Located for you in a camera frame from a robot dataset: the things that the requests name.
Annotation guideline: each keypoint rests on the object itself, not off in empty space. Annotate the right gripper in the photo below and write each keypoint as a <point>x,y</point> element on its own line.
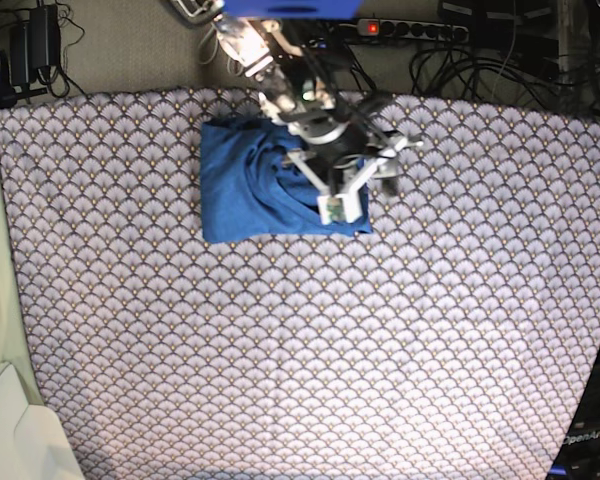
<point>327,141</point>

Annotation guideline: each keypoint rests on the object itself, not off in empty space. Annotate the blue T-shirt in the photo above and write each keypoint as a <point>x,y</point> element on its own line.
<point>246,191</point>

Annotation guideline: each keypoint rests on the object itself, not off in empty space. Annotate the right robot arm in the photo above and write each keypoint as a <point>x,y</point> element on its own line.
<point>292,59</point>

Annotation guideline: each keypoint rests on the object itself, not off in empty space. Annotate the fan-patterned tablecloth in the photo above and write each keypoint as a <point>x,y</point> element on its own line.
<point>454,341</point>

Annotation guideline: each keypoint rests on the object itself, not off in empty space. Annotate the blue box top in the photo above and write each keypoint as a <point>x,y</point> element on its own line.
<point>302,9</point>

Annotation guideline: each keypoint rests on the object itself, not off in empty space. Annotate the black power adapter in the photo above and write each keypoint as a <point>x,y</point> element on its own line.
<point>34,47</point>

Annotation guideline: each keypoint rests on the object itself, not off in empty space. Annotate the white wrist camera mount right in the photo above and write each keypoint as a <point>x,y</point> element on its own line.
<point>339,198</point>

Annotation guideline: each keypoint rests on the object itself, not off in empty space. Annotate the black power strip red switch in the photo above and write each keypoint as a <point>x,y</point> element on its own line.
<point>410,30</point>

